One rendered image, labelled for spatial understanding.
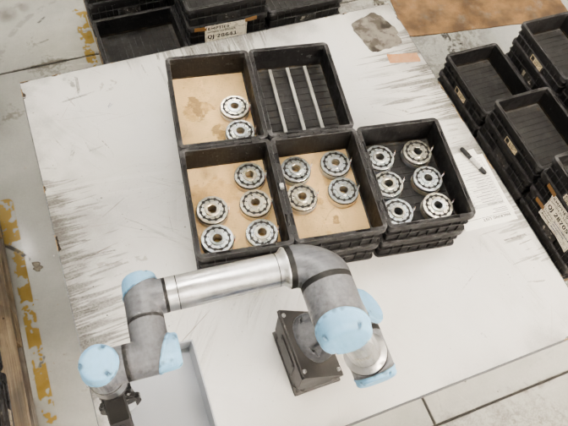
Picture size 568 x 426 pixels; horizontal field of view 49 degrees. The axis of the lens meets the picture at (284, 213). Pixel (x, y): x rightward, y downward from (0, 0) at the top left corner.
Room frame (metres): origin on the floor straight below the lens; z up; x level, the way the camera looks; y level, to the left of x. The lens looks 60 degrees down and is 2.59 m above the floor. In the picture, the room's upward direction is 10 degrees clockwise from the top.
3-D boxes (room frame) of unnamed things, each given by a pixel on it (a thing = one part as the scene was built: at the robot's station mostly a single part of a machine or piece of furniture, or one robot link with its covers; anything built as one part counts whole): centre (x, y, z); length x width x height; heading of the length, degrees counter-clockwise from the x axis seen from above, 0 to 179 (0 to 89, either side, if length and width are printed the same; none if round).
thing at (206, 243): (0.86, 0.19, 0.86); 0.10 x 0.10 x 0.01
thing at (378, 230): (1.09, -0.12, 0.92); 0.40 x 0.30 x 0.02; 20
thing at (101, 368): (0.29, 0.30, 1.37); 0.09 x 0.08 x 0.11; 115
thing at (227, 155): (0.99, 0.16, 0.87); 0.40 x 0.30 x 0.11; 20
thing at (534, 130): (1.87, -1.09, 0.31); 0.40 x 0.30 x 0.34; 29
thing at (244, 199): (1.01, 0.10, 0.86); 0.10 x 0.10 x 0.01
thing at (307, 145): (1.09, -0.12, 0.87); 0.40 x 0.30 x 0.11; 20
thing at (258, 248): (0.99, 0.16, 0.92); 0.40 x 0.30 x 0.02; 20
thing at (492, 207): (1.32, -0.68, 0.70); 0.33 x 0.23 x 0.01; 29
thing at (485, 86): (2.22, -0.89, 0.26); 0.40 x 0.30 x 0.23; 29
